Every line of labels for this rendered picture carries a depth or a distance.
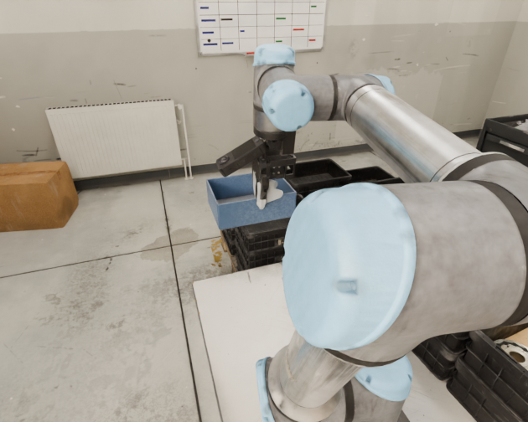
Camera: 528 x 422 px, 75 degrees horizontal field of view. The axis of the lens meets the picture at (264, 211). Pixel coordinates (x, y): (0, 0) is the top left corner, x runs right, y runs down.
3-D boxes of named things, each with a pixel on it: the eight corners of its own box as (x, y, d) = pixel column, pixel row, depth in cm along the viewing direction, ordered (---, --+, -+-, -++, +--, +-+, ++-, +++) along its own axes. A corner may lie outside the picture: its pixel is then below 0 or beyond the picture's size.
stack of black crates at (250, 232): (249, 303, 186) (246, 235, 163) (235, 268, 210) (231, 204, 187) (317, 286, 197) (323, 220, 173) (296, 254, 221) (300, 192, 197)
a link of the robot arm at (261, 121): (258, 115, 65) (248, 99, 71) (257, 137, 68) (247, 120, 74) (296, 112, 67) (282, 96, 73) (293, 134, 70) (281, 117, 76)
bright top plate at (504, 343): (519, 387, 72) (520, 384, 72) (478, 347, 80) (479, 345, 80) (554, 373, 75) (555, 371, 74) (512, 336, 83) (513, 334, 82)
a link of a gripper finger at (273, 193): (283, 213, 83) (286, 180, 78) (259, 217, 82) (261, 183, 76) (279, 205, 86) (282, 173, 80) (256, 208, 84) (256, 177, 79)
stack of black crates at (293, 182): (290, 245, 229) (293, 185, 206) (275, 222, 254) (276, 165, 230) (344, 234, 240) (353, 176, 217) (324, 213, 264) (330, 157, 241)
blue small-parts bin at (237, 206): (219, 229, 84) (216, 204, 80) (208, 202, 96) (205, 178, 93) (295, 216, 89) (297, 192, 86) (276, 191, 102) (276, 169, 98)
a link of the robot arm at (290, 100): (341, 86, 53) (320, 64, 61) (268, 86, 51) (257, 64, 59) (332, 134, 58) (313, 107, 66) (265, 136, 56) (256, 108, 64)
